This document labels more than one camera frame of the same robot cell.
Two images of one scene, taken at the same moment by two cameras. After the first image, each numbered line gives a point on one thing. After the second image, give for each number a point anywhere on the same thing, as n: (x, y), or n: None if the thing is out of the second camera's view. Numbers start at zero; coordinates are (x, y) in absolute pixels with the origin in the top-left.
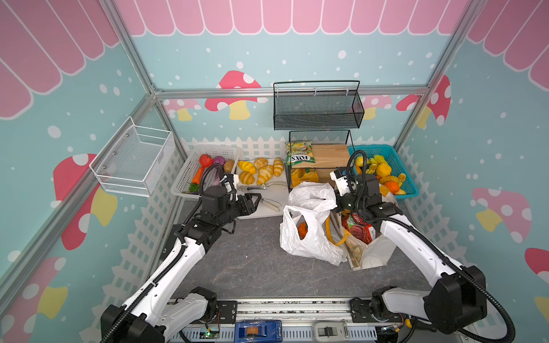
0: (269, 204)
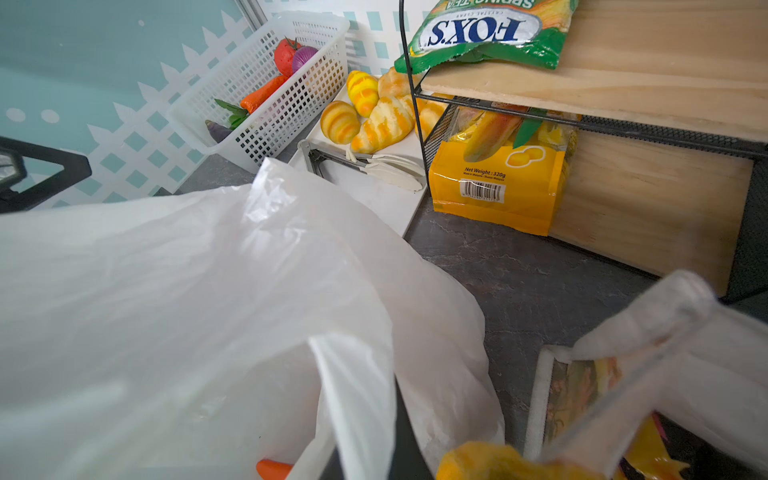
0: (387, 169)
